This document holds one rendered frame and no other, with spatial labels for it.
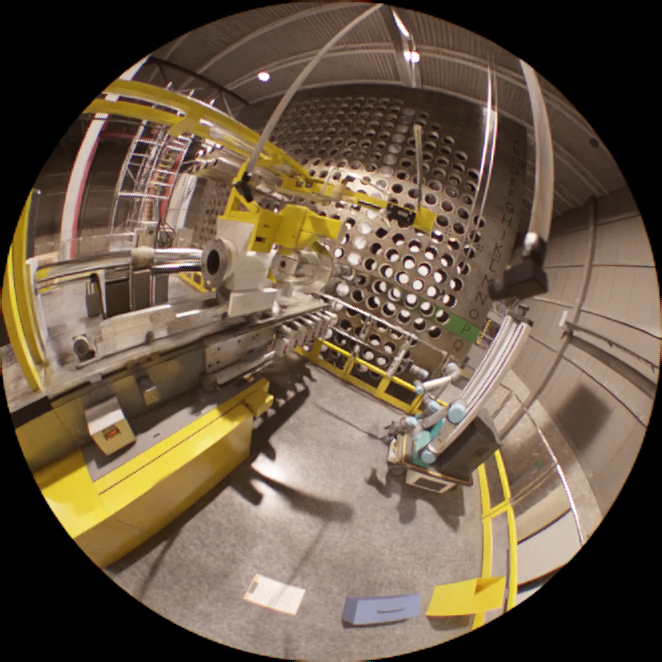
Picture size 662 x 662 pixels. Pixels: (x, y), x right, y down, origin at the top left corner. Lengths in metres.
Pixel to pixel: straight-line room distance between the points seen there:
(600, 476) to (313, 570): 6.52
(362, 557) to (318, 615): 0.58
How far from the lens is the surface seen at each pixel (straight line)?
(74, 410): 1.22
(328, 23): 9.05
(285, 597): 1.64
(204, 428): 1.22
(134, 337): 1.11
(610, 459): 6.97
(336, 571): 1.69
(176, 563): 1.67
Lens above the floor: 1.59
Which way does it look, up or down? 22 degrees down
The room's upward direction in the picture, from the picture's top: 20 degrees clockwise
